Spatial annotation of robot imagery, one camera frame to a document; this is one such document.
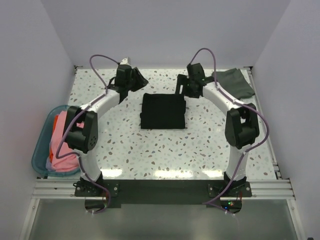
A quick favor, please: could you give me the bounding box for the black t shirt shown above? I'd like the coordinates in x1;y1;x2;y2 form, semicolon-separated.
140;93;186;130

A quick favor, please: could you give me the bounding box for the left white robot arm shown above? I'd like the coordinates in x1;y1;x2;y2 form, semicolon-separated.
62;57;149;196

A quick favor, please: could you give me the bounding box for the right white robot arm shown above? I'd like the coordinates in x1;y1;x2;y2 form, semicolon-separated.
175;63;260;197

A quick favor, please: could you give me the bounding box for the folded grey t shirt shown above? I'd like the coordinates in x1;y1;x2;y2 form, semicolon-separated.
211;68;255;100

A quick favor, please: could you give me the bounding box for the pink t shirt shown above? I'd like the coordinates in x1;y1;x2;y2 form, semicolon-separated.
48;109;86;173

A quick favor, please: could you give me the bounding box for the orange garment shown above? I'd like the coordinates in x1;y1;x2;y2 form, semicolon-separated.
49;114;59;163

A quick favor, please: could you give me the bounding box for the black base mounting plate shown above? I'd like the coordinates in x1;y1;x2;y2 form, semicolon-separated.
74;178;253;210

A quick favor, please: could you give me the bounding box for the teal plastic laundry basket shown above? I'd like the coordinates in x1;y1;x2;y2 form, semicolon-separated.
31;105;80;178

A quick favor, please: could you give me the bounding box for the lavender garment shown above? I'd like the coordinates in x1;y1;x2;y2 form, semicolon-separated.
45;158;55;172

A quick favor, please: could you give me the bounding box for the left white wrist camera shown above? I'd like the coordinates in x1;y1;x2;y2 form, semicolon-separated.
120;57;131;66

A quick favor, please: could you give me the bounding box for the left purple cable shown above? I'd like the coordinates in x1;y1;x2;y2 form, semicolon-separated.
55;54;122;213

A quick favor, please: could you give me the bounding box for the aluminium frame rail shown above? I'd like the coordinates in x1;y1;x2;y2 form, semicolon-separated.
31;178;295;200

